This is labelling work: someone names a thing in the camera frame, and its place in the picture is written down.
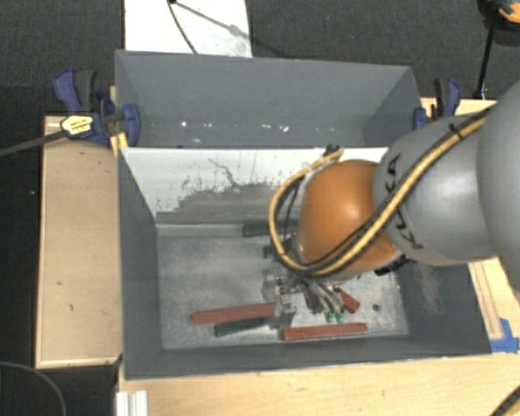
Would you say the red-brown flat block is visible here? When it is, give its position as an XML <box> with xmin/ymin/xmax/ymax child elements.
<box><xmin>190</xmin><ymin>302</ymin><xmax>279</xmax><ymax>327</ymax></box>
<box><xmin>337</xmin><ymin>290</ymin><xmax>361</xmax><ymax>315</ymax></box>
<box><xmin>280</xmin><ymin>322</ymin><xmax>369</xmax><ymax>342</ymax></box>

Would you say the dark green flat block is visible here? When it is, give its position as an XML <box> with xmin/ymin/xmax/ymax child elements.
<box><xmin>241</xmin><ymin>220</ymin><xmax>300</xmax><ymax>238</ymax></box>
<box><xmin>213</xmin><ymin>316</ymin><xmax>279</xmax><ymax>338</ymax></box>

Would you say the pale wood board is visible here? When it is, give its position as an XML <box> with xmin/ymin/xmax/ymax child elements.
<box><xmin>35</xmin><ymin>114</ymin><xmax>123</xmax><ymax>370</ymax></box>

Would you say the grey metal bin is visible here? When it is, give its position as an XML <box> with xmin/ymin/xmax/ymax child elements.
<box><xmin>114</xmin><ymin>49</ymin><xmax>493</xmax><ymax>381</ymax></box>

